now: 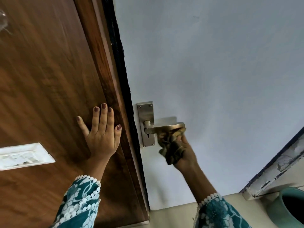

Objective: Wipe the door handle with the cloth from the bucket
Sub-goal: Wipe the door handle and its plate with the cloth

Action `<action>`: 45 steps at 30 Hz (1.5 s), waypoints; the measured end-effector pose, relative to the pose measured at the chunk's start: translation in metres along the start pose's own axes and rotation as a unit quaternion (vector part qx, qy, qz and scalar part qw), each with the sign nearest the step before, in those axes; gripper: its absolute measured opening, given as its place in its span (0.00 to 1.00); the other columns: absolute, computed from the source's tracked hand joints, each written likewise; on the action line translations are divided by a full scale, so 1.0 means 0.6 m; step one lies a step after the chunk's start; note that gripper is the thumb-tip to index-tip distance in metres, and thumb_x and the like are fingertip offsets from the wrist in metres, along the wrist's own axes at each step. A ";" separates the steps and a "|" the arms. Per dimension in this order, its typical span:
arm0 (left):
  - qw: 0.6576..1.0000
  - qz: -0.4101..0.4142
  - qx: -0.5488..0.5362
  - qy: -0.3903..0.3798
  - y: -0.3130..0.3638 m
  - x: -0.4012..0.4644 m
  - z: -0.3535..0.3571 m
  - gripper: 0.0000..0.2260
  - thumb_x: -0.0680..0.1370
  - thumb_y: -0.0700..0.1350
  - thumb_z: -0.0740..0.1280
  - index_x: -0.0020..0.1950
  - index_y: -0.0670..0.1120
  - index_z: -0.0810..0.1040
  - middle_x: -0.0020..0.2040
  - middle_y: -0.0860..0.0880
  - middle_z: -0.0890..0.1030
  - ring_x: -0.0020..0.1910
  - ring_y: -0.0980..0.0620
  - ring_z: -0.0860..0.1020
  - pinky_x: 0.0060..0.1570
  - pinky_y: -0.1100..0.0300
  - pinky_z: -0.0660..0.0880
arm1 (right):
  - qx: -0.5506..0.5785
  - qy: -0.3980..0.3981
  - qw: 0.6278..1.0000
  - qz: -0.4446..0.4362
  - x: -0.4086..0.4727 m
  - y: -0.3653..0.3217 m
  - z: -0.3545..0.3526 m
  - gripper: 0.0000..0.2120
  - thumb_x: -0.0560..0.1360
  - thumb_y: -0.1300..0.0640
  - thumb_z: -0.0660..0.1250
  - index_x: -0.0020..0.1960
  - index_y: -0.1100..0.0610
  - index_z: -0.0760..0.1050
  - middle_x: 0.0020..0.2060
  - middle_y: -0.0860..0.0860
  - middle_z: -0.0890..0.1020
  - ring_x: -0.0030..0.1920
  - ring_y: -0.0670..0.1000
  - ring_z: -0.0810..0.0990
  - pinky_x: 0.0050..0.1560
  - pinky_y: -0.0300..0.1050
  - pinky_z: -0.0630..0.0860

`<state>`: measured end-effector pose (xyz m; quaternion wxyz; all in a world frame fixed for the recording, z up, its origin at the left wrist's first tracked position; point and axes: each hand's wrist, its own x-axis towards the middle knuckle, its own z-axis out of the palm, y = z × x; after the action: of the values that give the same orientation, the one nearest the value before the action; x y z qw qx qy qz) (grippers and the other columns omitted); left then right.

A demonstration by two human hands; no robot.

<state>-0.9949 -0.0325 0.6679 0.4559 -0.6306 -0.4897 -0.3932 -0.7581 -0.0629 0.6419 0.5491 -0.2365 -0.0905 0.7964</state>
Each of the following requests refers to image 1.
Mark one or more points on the person's left middle finger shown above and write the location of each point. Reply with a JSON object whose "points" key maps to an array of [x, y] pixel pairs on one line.
{"points": [[103, 117]]}

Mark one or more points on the olive brown cleaning cloth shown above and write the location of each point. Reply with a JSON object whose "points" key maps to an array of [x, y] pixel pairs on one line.
{"points": [[172, 149]]}

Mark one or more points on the black door edge strip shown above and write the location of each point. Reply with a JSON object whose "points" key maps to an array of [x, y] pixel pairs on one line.
{"points": [[121, 56]]}

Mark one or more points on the person's left hand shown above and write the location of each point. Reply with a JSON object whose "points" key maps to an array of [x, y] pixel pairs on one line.
{"points": [[102, 140]]}

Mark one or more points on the person's right hand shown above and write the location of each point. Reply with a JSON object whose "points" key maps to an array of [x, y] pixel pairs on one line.
{"points": [[187, 156]]}

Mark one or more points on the white peeling door frame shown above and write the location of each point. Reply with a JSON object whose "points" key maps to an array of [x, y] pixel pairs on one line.
{"points": [[273, 173]]}

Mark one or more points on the pale painted door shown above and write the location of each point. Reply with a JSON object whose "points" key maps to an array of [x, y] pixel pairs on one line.
{"points": [[213, 68]]}

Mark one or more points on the teal plastic bin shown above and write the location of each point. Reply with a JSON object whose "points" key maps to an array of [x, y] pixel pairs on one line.
{"points": [[276, 208]]}

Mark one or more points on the brown wooden door panel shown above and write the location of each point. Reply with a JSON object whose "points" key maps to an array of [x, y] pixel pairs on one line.
{"points": [[47, 80]]}

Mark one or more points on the person's right forearm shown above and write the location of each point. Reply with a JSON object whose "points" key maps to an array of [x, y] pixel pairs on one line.
{"points": [[209, 204]]}

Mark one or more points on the person's left little finger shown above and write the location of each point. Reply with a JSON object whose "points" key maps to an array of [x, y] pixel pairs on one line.
{"points": [[83, 127]]}

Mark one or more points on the person's left forearm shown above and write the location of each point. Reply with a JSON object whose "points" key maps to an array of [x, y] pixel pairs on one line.
{"points": [[83, 197]]}

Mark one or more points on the person's left thumb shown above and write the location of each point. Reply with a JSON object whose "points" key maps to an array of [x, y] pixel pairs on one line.
{"points": [[117, 136]]}

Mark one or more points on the person's right fingers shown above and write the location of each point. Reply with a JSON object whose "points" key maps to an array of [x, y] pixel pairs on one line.
{"points": [[183, 139]]}

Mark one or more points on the white switch plate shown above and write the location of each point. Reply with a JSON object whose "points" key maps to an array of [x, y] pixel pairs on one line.
{"points": [[22, 156]]}

